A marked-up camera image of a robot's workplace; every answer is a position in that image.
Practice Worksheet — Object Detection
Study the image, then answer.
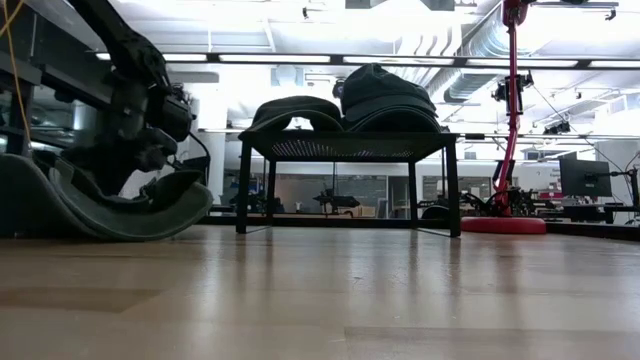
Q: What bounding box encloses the dark teal baseball cap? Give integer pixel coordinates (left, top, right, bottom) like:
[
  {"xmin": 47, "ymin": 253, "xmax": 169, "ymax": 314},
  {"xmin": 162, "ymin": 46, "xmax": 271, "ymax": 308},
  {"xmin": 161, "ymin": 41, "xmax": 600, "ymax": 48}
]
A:
[{"xmin": 341, "ymin": 63, "xmax": 442, "ymax": 132}]

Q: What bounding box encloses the red desk lamp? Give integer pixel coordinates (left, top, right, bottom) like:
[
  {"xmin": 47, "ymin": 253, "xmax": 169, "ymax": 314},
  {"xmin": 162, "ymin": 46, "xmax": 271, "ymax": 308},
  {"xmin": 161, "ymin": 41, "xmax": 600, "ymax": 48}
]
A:
[{"xmin": 459, "ymin": 0, "xmax": 548, "ymax": 236}]

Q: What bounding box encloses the olive green baseball cap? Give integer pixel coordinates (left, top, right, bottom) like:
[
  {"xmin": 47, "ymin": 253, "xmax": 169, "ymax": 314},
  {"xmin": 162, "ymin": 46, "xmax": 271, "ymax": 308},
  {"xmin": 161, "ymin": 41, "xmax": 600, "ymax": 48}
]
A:
[
  {"xmin": 237, "ymin": 95, "xmax": 347, "ymax": 142},
  {"xmin": 0, "ymin": 152, "xmax": 215, "ymax": 244}
]

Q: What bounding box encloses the black perforated metal shelf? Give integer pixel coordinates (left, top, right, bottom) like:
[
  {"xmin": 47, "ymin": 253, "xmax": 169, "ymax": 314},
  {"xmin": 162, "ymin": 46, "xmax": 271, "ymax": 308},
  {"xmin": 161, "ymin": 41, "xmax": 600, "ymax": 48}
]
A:
[{"xmin": 235, "ymin": 130, "xmax": 462, "ymax": 239}]

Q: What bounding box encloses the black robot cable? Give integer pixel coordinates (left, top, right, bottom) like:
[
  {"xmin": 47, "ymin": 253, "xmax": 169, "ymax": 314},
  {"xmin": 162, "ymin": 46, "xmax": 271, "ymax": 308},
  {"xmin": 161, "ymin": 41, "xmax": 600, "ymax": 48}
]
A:
[{"xmin": 187, "ymin": 130, "xmax": 212, "ymax": 176}]

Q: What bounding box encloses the black monitor on stand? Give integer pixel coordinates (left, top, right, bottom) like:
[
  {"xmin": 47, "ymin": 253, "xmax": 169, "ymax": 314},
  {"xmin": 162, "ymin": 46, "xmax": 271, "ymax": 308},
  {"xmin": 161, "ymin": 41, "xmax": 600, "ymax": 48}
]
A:
[{"xmin": 558, "ymin": 157, "xmax": 614, "ymax": 199}]

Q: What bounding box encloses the black clamp bracket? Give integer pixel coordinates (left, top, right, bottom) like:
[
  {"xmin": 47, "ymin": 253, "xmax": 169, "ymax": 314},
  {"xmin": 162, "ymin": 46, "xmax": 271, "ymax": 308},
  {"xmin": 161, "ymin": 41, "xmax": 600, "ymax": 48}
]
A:
[{"xmin": 491, "ymin": 71, "xmax": 535, "ymax": 117}]

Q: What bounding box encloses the black window frame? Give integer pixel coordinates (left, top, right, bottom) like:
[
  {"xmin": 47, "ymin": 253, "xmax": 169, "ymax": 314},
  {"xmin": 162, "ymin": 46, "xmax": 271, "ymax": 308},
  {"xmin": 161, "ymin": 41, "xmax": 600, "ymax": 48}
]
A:
[{"xmin": 0, "ymin": 0, "xmax": 125, "ymax": 161}]

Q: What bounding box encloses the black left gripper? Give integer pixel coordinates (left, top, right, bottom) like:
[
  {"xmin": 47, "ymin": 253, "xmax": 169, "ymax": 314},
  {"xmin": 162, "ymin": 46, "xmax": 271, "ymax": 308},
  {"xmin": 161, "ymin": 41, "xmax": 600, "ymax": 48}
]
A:
[{"xmin": 62, "ymin": 72, "xmax": 179, "ymax": 197}]

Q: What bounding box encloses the silver ventilation duct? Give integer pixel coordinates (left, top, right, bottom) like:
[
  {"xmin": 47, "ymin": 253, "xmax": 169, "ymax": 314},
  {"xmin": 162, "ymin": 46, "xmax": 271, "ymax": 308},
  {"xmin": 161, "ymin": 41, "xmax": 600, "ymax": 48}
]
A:
[{"xmin": 399, "ymin": 14, "xmax": 506, "ymax": 104}]

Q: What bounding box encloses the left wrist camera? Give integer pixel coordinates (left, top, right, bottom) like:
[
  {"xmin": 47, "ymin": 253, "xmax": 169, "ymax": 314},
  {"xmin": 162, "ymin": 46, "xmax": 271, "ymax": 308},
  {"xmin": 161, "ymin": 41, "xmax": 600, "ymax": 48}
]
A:
[{"xmin": 158, "ymin": 93, "xmax": 197, "ymax": 145}]

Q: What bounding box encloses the long ceiling light bar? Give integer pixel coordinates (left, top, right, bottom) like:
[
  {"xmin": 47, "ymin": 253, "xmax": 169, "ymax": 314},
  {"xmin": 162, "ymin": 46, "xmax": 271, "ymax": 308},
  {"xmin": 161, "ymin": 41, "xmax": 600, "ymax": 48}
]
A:
[{"xmin": 94, "ymin": 51, "xmax": 640, "ymax": 70}]

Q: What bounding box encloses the yellow extension cable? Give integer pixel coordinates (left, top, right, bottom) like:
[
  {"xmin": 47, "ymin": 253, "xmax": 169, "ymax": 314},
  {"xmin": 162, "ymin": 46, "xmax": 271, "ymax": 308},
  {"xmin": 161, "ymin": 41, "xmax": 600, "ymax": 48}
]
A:
[{"xmin": 0, "ymin": 0, "xmax": 34, "ymax": 146}]

